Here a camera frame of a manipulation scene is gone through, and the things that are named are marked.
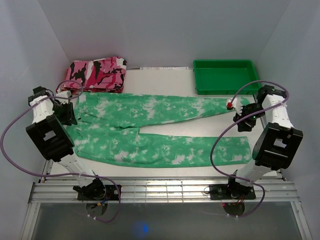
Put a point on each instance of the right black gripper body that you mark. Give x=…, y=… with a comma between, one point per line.
x=247, y=112

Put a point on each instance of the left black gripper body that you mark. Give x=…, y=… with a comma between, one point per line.
x=61, y=111

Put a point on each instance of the green tie-dye trousers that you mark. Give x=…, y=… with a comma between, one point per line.
x=152, y=131

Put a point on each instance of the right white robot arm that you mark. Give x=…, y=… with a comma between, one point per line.
x=277, y=144

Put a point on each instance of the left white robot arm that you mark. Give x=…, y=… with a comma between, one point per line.
x=48, y=133

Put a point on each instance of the pink camouflage folded trousers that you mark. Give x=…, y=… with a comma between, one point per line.
x=104, y=73

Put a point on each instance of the orange folded garment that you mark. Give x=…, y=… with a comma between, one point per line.
x=77, y=90

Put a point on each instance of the green plastic tray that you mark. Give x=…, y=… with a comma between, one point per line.
x=225, y=76

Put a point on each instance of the white paper strip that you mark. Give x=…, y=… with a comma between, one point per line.
x=165, y=68

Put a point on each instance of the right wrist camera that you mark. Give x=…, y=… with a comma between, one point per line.
x=236, y=105

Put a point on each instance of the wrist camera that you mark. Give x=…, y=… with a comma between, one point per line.
x=236, y=105
x=64, y=94

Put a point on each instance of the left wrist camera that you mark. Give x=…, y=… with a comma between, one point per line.
x=64, y=94

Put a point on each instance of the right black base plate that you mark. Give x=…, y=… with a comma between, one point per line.
x=224, y=192

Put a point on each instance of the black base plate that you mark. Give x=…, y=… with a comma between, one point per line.
x=224, y=192
x=108, y=192

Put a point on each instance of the aluminium frame rail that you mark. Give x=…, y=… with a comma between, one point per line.
x=159, y=191

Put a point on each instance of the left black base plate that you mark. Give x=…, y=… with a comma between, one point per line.
x=108, y=192

